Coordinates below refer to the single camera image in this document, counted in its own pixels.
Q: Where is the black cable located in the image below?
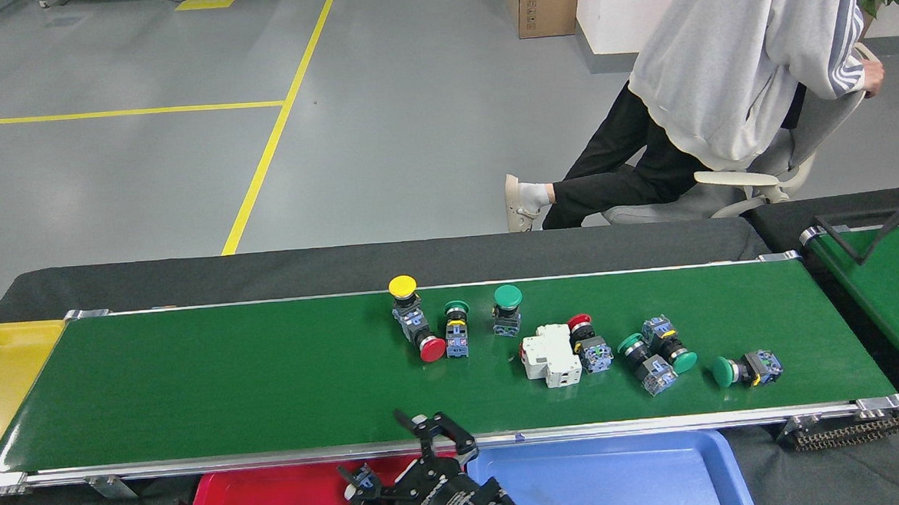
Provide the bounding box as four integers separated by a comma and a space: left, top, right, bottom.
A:
812, 192, 899, 269

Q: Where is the yellow plastic tray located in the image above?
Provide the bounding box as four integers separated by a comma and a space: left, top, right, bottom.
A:
0, 319, 77, 505

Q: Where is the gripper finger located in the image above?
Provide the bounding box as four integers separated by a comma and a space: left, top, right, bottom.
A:
337, 464, 413, 505
393, 405, 480, 479

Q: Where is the long green conveyor belt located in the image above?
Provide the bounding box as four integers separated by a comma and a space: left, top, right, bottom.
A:
0, 244, 899, 499

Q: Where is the cardboard box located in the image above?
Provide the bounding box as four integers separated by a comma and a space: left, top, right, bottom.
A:
506, 0, 585, 40

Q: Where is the green yellow-ringed button switch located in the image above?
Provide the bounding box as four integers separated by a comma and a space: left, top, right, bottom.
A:
442, 299, 473, 359

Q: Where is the person's right hand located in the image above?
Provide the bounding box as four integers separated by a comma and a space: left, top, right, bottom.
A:
861, 58, 886, 98

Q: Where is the person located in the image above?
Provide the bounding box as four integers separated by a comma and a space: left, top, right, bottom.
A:
494, 0, 879, 234

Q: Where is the blue plastic tray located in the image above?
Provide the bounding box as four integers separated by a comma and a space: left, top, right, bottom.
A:
466, 426, 758, 505

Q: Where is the yellow push button switch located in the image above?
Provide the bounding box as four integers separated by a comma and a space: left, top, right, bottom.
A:
387, 274, 426, 330

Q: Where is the green push button switch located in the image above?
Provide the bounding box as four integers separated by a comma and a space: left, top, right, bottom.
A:
616, 331, 679, 399
711, 348, 785, 390
489, 284, 526, 339
641, 314, 699, 376

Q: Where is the white circuit breaker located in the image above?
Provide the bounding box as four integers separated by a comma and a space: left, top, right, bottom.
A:
518, 322, 584, 390

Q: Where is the conveyor drive chain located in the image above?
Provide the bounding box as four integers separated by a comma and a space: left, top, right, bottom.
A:
778, 407, 899, 453

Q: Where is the narrow green conveyor belt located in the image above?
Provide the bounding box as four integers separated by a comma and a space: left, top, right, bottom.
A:
798, 218, 899, 400

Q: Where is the grey office chair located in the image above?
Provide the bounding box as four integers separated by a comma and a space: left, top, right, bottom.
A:
593, 42, 887, 226

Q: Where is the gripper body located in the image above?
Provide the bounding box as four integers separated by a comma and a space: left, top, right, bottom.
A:
390, 469, 509, 505

